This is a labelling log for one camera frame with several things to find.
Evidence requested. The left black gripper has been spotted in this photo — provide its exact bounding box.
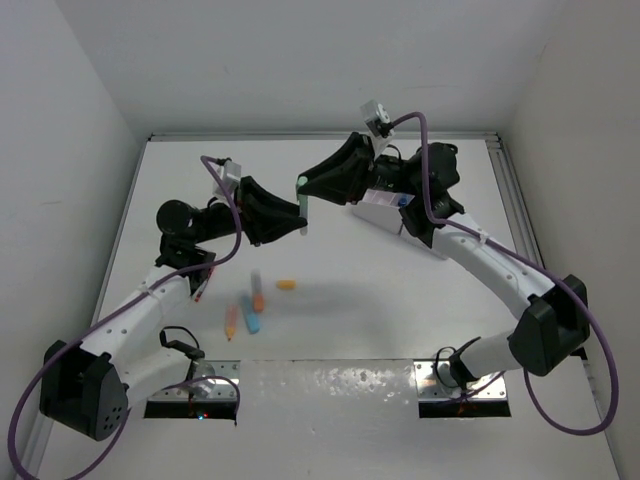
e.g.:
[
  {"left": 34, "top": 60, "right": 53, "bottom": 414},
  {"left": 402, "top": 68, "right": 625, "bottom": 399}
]
[{"left": 190, "top": 176, "right": 304, "bottom": 245}]

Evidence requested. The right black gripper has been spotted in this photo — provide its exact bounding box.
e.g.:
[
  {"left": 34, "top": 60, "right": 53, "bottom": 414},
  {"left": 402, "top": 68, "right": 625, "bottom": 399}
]
[{"left": 297, "top": 133, "right": 422, "bottom": 206}]

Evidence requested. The orange pink highlighter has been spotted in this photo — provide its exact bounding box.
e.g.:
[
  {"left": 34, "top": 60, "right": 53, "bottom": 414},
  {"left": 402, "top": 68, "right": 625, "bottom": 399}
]
[{"left": 224, "top": 304, "right": 238, "bottom": 341}]

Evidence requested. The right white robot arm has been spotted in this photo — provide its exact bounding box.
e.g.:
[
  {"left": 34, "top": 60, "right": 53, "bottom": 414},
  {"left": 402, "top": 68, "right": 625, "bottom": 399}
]
[{"left": 296, "top": 133, "right": 590, "bottom": 390}]

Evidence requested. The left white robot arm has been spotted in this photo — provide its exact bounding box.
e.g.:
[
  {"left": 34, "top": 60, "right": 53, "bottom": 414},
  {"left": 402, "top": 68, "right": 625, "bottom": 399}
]
[{"left": 39, "top": 176, "right": 307, "bottom": 441}]

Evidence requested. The white three-slot organizer left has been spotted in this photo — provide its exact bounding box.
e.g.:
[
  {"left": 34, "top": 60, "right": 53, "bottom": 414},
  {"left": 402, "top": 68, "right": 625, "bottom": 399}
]
[{"left": 351, "top": 189, "right": 414, "bottom": 235}]

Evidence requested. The blue highlighter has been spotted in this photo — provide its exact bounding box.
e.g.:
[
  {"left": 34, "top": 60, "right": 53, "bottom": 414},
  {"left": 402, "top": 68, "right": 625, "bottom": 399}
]
[{"left": 239, "top": 295, "right": 261, "bottom": 335}]

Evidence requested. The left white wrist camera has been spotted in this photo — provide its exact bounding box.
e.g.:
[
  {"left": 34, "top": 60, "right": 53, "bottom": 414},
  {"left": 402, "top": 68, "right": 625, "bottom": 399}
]
[{"left": 213, "top": 158, "right": 241, "bottom": 198}]

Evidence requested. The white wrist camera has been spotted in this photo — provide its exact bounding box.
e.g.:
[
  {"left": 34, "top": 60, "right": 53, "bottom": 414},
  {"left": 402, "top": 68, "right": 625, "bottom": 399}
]
[
  {"left": 360, "top": 100, "right": 395, "bottom": 155},
  {"left": 213, "top": 158, "right": 241, "bottom": 198}
]

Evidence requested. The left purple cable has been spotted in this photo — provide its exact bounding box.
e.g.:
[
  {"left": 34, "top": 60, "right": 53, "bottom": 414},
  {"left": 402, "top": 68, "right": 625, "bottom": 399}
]
[{"left": 7, "top": 155, "right": 245, "bottom": 480}]

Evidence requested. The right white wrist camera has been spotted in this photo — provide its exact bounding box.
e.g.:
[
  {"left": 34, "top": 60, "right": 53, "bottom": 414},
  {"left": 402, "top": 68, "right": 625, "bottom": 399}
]
[{"left": 360, "top": 100, "right": 395, "bottom": 155}]

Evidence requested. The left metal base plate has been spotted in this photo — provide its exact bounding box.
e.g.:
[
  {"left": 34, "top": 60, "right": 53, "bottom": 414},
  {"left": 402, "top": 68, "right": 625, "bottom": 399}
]
[{"left": 148, "top": 360, "right": 240, "bottom": 403}]

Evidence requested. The metal base plate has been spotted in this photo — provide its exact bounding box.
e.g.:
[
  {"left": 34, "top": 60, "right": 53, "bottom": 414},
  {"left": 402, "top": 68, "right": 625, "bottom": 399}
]
[
  {"left": 413, "top": 359, "right": 508, "bottom": 403},
  {"left": 148, "top": 360, "right": 240, "bottom": 403}
]

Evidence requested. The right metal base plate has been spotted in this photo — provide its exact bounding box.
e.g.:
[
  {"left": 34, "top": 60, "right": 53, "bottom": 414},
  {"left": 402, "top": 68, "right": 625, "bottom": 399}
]
[{"left": 413, "top": 359, "right": 508, "bottom": 403}]

